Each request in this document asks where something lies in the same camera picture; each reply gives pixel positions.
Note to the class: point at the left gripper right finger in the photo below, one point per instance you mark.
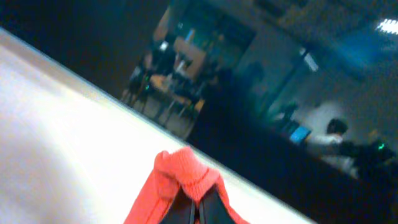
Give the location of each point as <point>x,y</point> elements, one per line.
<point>212,209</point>

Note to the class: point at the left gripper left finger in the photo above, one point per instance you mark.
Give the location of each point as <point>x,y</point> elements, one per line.
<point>182,210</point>

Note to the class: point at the red soccer print t-shirt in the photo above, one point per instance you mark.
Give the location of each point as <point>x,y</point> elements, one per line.
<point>172,172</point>

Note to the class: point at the blue laptop screen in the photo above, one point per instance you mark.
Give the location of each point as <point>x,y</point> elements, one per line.
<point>299,135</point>

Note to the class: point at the background tables and chairs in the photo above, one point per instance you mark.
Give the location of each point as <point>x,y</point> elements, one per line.
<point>169,82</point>

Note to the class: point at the seated person in background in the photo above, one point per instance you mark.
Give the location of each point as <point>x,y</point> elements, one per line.
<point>326,147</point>

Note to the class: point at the ceiling light fixture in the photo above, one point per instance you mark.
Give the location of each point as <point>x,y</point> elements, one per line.
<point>388,26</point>

